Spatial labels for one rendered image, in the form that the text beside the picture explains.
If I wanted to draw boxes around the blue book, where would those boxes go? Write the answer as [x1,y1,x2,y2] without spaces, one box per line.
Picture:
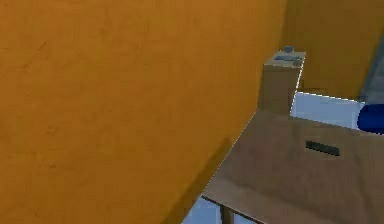
[273,54,295,62]

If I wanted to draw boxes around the blue pillow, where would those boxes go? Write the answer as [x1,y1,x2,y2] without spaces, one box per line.
[356,103,384,135]

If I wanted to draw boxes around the brown wooden nightstand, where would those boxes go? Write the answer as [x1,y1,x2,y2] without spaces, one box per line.
[257,50,307,116]

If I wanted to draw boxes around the black remote control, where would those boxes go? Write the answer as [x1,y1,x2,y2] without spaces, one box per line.
[305,139,341,158]

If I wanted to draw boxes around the white bed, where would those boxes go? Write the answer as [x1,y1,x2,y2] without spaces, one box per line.
[289,91,384,135]

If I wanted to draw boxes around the brown wooden desk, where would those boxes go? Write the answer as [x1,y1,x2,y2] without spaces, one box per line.
[201,109,384,224]

